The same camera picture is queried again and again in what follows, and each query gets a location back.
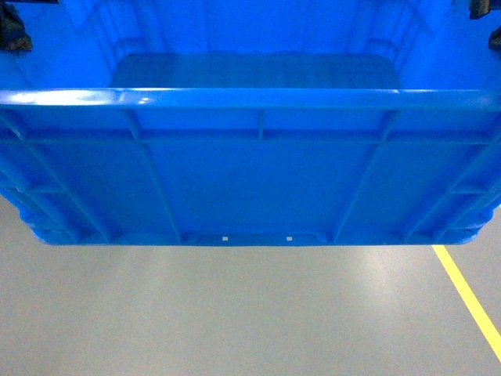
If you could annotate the large blue plastic crate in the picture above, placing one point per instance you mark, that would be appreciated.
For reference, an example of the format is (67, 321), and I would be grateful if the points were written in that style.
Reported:
(244, 123)

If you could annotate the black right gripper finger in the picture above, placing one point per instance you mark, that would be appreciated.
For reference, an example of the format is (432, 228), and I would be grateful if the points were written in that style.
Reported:
(479, 9)
(494, 40)

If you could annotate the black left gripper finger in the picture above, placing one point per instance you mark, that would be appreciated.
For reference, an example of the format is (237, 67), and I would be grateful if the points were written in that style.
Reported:
(14, 37)

